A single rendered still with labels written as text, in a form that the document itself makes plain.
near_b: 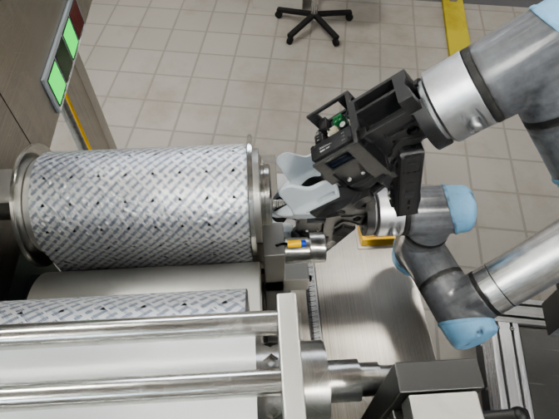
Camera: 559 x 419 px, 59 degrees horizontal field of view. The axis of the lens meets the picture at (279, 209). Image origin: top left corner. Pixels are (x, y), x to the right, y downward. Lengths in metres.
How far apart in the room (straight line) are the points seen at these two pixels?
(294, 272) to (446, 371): 0.39
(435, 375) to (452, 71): 0.27
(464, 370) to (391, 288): 0.63
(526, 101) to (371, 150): 0.14
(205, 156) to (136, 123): 2.00
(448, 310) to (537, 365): 1.01
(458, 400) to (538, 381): 1.45
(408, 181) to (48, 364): 0.37
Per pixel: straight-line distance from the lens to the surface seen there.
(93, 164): 0.58
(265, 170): 0.57
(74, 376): 0.33
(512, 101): 0.47
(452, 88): 0.46
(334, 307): 0.91
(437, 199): 0.76
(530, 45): 0.46
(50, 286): 0.61
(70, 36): 1.00
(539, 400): 1.75
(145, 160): 0.57
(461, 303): 0.79
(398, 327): 0.92
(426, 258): 0.82
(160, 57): 2.91
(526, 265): 0.77
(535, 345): 1.81
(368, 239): 0.96
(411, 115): 0.47
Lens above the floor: 1.73
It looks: 55 degrees down
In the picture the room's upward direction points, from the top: straight up
